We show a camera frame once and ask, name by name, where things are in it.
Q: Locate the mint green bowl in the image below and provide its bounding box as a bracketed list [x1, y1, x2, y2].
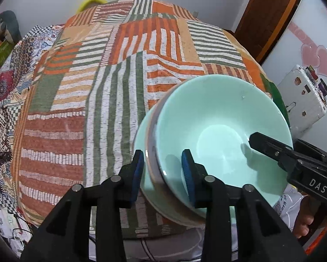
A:
[155, 74, 292, 207]

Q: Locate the mint green plate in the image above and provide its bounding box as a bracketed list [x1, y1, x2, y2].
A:
[132, 106, 181, 221]

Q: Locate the person's right hand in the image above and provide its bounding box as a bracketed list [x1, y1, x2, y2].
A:
[292, 196, 320, 238]

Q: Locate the orange striped patchwork blanket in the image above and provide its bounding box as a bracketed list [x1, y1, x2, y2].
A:
[12, 0, 285, 226]

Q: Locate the blue patterned patchwork quilt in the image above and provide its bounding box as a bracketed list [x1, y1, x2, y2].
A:
[0, 25, 64, 214]

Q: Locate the brown wooden door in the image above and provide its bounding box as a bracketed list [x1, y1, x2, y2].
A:
[234, 0, 300, 64]

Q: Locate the green cardboard box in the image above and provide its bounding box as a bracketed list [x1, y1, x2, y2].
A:
[0, 40, 14, 67]

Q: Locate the grey plush toy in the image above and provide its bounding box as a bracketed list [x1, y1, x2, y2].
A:
[0, 10, 22, 45]

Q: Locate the yellow curved tube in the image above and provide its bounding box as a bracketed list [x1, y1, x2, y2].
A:
[76, 0, 108, 14]

